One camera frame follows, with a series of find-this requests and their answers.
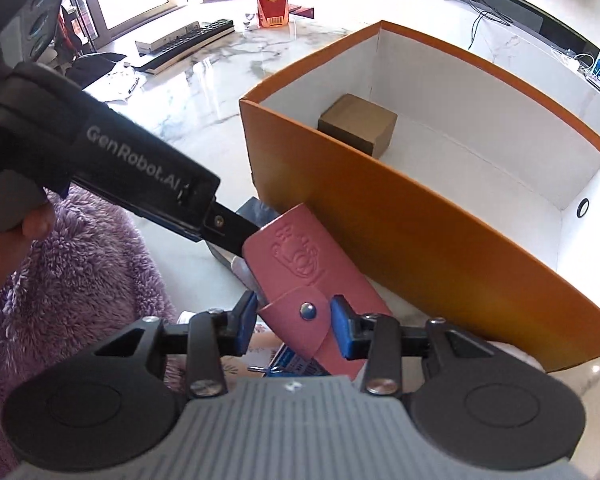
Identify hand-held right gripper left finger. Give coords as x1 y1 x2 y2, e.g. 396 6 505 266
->
94 291 258 398

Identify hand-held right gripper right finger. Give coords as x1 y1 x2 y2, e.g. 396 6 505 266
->
330 295 501 397

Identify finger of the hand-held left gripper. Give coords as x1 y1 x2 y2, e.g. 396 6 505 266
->
203 200 266 258

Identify pink leather key case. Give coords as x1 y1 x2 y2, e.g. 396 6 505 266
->
242 203 393 377

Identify orange cardboard box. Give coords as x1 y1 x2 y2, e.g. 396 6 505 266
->
239 20 600 373

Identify purple fuzzy sleeved left forearm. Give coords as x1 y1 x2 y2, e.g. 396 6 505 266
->
0 185 181 480

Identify person's left hand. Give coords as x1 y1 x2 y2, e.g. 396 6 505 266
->
0 202 57 306

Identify grey-blue foil packet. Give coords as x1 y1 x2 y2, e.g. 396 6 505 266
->
207 197 287 267

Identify blue printed packet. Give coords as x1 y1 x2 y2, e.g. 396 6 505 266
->
267 342 331 377

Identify black keyboard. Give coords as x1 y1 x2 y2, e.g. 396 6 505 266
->
139 30 236 75

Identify silver remote control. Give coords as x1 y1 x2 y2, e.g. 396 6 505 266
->
135 21 202 56

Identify black remote control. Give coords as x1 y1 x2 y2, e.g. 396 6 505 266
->
200 19 236 38

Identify small brown cardboard box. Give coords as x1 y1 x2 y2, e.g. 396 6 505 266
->
317 93 398 158

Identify dark red box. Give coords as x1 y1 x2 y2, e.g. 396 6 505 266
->
290 2 326 18

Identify white marble TV cabinet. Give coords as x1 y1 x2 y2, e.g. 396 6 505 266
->
370 0 600 106

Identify white power strip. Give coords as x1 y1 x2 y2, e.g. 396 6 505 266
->
560 50 593 72

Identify black cable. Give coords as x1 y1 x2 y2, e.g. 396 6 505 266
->
467 0 513 51

